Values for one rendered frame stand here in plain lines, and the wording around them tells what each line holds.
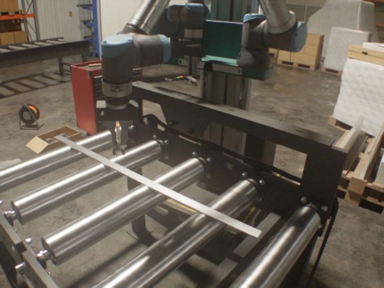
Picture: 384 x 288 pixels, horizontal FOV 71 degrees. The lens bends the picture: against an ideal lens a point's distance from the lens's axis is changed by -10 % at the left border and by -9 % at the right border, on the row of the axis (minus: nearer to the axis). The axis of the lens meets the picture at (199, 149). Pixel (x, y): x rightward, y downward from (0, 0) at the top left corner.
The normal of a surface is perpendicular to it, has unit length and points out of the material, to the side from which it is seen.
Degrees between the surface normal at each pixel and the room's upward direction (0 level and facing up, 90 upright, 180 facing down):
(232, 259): 0
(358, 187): 90
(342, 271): 0
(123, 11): 90
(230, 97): 90
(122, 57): 100
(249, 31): 90
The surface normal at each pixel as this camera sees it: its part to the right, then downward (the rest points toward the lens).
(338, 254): 0.04, -0.89
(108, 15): 0.44, 0.42
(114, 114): 0.24, 0.59
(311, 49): -0.55, 0.36
